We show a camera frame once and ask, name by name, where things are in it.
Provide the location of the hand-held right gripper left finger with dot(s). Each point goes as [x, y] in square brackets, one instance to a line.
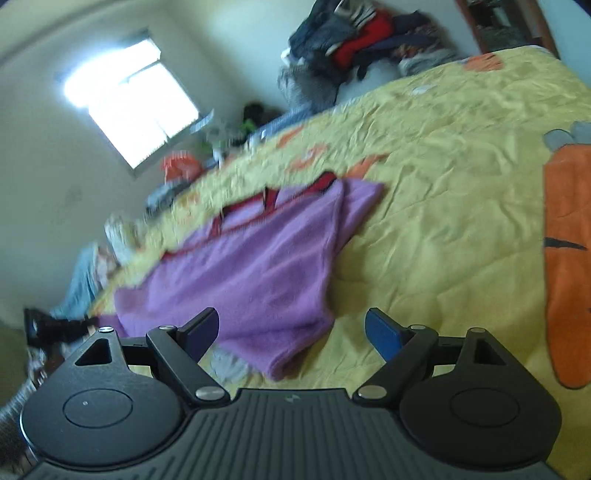
[203, 330]

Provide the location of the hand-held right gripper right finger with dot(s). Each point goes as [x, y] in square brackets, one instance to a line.
[383, 330]

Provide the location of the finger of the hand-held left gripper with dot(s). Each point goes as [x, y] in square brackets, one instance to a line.
[51, 330]

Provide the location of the purple sweater with red collar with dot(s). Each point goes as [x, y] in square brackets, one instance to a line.
[249, 272]

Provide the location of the folded patterned clothes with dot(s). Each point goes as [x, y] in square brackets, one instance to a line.
[425, 55]

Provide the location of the white quilted bag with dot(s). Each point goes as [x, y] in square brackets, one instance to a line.
[122, 240]

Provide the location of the black and white striped cloth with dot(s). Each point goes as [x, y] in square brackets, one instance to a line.
[166, 196]

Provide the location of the yellow carrot-print blanket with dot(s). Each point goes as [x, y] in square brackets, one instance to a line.
[452, 184]

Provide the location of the orange plastic bag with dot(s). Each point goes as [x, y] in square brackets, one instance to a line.
[180, 167]

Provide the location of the dark backpack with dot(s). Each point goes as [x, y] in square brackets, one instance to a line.
[261, 111]

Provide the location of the window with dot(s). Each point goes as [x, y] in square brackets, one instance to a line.
[131, 101]

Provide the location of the white plastic bag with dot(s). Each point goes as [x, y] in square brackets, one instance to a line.
[369, 78]

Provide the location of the red garment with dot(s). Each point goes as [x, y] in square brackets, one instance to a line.
[364, 41]

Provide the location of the black puffer jacket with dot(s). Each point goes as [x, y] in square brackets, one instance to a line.
[318, 37]

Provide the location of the dark navy garments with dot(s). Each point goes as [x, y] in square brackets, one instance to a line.
[413, 25]

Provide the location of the white garment with black trim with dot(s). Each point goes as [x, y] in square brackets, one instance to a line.
[358, 14]

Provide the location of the brown wooden door frame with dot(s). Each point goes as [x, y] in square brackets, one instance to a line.
[545, 23]

